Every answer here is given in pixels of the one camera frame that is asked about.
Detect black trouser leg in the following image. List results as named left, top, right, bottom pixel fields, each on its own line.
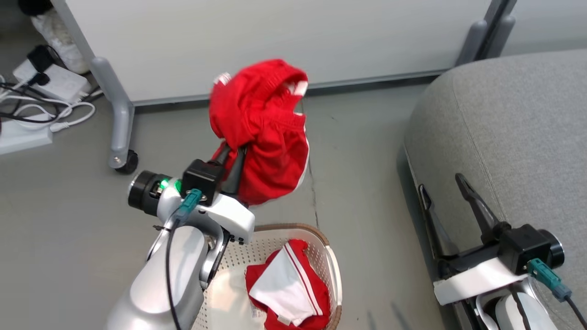
left=18, top=0, right=54, bottom=17

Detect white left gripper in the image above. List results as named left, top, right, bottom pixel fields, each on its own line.
left=127, top=143, right=255, bottom=244

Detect grey fabric sofa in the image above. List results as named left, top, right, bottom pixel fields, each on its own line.
left=403, top=49, right=587, bottom=330

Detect black power cable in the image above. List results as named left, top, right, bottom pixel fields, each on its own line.
left=0, top=76, right=104, bottom=125

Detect cream perforated laundry basket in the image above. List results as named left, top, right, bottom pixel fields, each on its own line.
left=190, top=223, right=343, bottom=330

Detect red white striped garment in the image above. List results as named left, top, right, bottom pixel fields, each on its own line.
left=245, top=239, right=332, bottom=330

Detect grey partition leg with caster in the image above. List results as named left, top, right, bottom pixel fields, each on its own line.
left=89, top=57, right=139, bottom=175

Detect black cable with teal connector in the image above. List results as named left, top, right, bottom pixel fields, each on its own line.
left=527, top=258, right=587, bottom=330
left=164, top=188, right=203, bottom=330

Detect short grey partition foot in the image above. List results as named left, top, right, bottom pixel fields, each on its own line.
left=456, top=18, right=489, bottom=67
left=485, top=15, right=517, bottom=58

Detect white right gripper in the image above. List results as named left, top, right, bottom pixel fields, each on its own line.
left=418, top=173, right=566, bottom=307

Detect white sneaker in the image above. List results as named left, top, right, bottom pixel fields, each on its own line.
left=31, top=8, right=90, bottom=75

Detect black power adapter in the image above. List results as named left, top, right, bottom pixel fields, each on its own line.
left=26, top=44, right=56, bottom=74

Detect white power strip with sockets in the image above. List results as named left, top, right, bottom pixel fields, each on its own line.
left=12, top=63, right=93, bottom=104

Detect plain red shorts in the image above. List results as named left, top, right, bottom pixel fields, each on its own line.
left=209, top=59, right=310, bottom=207

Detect flat white power brick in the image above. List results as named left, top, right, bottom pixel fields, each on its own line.
left=0, top=119, right=54, bottom=156

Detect white power cable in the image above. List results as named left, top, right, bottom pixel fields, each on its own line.
left=0, top=94, right=97, bottom=134

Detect large white partition panel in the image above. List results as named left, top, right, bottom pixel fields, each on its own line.
left=50, top=0, right=520, bottom=107

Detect narrow white partition panel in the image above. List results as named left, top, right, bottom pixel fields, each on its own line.
left=501, top=0, right=587, bottom=57

